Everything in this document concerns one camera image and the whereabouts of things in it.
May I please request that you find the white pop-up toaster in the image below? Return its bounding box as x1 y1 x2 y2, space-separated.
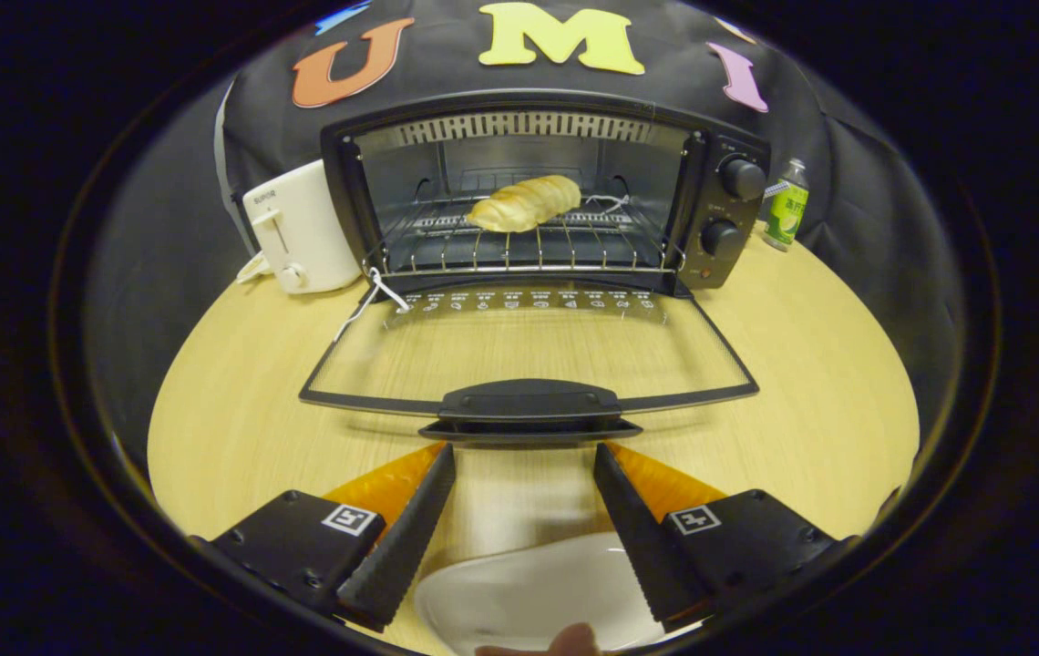
242 159 364 295

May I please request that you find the golden bread roll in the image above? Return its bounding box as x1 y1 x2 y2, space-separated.
466 174 582 233

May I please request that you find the white square plate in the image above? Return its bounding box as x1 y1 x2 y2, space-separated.
413 531 666 656

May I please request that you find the green label drink bottle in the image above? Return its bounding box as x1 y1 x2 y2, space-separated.
763 158 810 253

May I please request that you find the black backdrop cloth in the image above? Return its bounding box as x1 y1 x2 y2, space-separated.
82 0 967 447

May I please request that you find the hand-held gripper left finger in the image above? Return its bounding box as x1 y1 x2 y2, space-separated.
191 442 457 634

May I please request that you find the white string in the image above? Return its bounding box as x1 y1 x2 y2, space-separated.
333 266 413 343

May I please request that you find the black toaster oven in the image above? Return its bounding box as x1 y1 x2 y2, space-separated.
298 88 772 447

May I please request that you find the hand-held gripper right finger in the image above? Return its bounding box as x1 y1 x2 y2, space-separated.
592 442 858 634

